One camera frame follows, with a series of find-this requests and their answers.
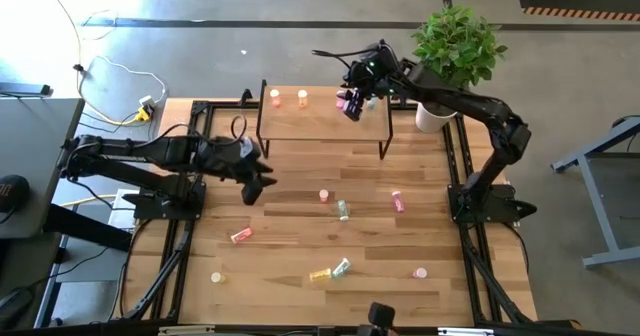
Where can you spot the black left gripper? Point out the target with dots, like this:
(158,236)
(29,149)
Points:
(235,168)

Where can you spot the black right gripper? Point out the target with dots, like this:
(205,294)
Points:
(372,78)

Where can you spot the pink pill bottle white cap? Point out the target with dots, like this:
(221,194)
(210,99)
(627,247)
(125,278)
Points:
(340,99)
(398,201)
(420,273)

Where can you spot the green pill bottle white cap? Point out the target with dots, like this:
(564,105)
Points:
(371,104)
(341,267)
(343,210)

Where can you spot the bottles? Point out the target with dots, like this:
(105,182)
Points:
(302,100)

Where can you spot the red pill bottle white cap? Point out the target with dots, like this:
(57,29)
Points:
(323,195)
(275,101)
(242,234)

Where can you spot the yellow pill bottle white cap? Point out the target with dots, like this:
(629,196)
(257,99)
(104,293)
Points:
(320,275)
(217,277)

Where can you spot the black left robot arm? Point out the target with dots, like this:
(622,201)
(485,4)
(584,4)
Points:
(150,151)

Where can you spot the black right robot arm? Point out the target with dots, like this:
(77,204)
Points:
(450,93)

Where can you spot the black table clamp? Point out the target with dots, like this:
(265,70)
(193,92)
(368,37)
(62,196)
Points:
(201,108)

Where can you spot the green plant in white pot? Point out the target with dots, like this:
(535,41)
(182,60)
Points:
(457,46)

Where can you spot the yellow plug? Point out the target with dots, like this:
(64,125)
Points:
(144,114)

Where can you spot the white power adapter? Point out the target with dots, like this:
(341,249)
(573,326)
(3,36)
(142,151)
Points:
(147,101)

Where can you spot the white box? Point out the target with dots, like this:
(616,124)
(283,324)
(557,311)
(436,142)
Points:
(122,211)

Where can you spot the black box-shaped object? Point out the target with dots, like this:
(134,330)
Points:
(381,316)

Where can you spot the black desk support beam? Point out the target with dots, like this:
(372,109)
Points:
(85,228)

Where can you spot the grey floor plate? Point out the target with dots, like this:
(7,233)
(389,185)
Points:
(95,266)

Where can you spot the small black plug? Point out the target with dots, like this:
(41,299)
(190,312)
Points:
(78,68)

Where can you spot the grey desk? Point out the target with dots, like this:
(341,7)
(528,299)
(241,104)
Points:
(35,141)

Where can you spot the black cap with orange print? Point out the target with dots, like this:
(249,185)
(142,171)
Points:
(12,196)

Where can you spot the black flat panel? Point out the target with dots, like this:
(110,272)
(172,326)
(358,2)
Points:
(25,90)

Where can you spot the black rounded device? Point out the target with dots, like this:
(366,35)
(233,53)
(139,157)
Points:
(14,303)

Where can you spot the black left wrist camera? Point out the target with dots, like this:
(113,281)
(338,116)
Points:
(245,149)

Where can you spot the wooden shelf black metal frame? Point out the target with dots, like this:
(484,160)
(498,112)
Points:
(320,126)

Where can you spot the silver metal bracket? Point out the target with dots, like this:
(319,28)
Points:
(187,331)
(465,332)

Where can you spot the blue-grey metal desk frame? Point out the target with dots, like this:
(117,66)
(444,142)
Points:
(600,211)

